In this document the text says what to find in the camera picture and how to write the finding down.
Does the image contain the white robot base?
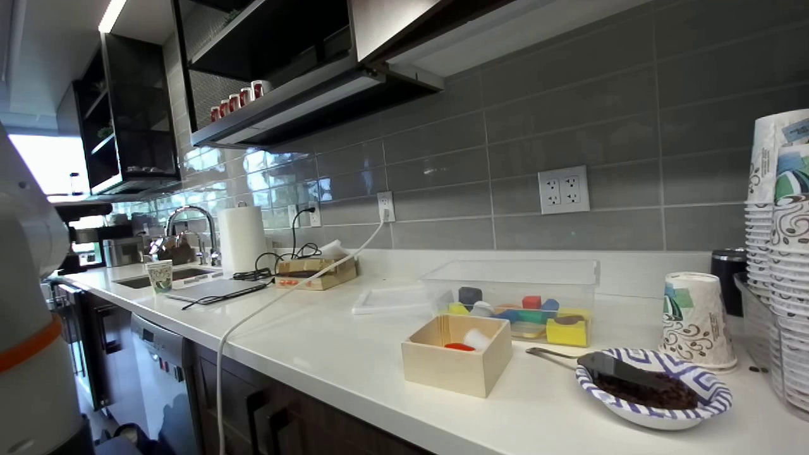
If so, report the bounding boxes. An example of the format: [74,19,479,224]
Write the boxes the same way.
[0,127,95,455]

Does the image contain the clear container lid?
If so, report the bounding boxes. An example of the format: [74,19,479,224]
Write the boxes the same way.
[352,287,430,316]

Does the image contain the stacked wooden boxes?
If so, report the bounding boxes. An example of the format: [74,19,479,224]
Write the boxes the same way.
[274,259,360,292]

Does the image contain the small white wooden box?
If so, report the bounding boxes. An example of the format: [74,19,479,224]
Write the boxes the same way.
[402,316,513,397]

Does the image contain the clear plastic container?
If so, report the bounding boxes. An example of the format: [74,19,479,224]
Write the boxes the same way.
[425,259,599,349]

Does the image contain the white paper towel roll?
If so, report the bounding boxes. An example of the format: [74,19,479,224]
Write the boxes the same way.
[218,207,265,273]

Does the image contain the chrome sink faucet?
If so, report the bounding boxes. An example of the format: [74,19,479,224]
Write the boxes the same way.
[168,205,221,266]

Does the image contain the paper cup near sink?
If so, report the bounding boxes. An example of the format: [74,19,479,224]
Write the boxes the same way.
[148,261,173,293]

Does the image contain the single inverted paper cup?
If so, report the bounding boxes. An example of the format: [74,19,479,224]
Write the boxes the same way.
[661,270,739,369]

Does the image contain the black mug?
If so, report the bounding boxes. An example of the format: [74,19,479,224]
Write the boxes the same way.
[711,248,746,316]

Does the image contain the patterned paper plate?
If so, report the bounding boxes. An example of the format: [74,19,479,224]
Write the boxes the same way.
[574,347,733,433]

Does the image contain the tall paper cup stack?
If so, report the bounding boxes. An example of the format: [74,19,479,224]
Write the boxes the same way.
[746,111,801,392]

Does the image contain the white wall power outlet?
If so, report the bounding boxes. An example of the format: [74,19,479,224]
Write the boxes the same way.
[376,192,394,225]

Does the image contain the white power cable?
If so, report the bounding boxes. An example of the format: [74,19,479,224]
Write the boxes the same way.
[213,221,389,455]

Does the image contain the black upper wall cabinet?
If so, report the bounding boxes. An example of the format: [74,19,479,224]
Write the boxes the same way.
[74,35,179,201]

